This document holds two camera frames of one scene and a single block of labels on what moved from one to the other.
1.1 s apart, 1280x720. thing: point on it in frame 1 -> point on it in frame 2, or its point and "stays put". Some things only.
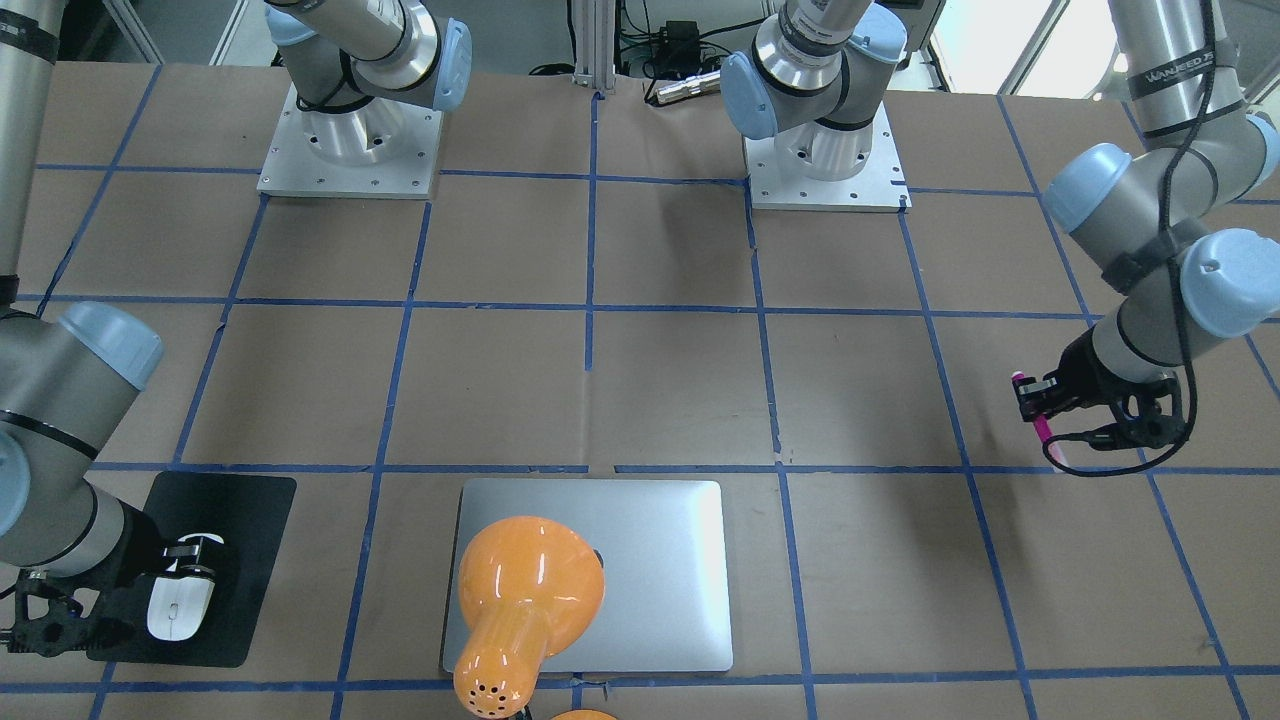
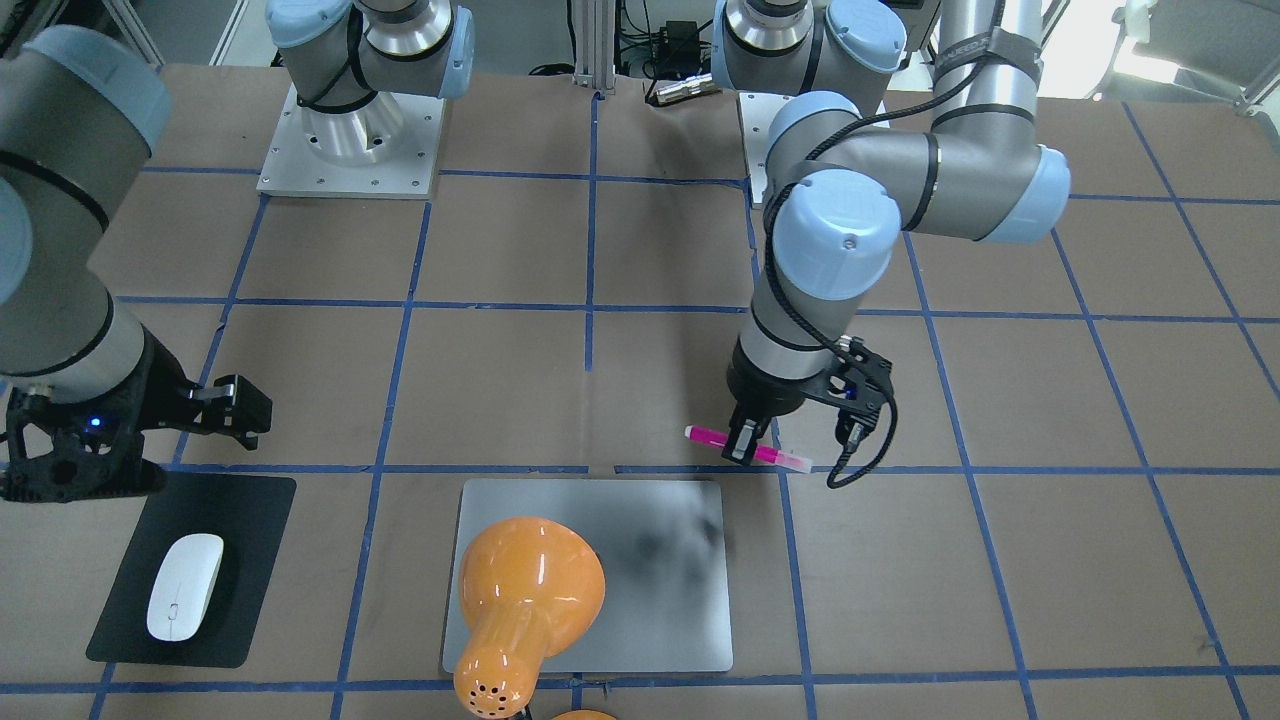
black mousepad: [249, 513] stays put
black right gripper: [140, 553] -> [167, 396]
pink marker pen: [1044, 429] -> [762, 454]
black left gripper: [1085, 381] -> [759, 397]
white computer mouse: [177, 606] stays put
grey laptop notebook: [663, 549] stays put
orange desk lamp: [530, 589] stays put
